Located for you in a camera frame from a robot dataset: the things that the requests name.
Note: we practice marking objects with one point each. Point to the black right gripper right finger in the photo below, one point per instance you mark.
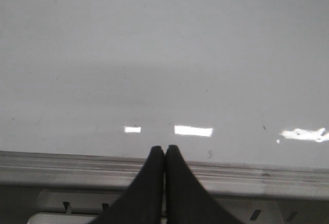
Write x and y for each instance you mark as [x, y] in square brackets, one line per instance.
[187, 201]

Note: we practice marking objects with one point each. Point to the white whiteboard with aluminium frame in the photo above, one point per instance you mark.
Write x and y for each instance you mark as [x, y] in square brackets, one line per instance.
[240, 86]

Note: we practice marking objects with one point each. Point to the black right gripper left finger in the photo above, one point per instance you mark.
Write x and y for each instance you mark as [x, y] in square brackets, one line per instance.
[142, 200]

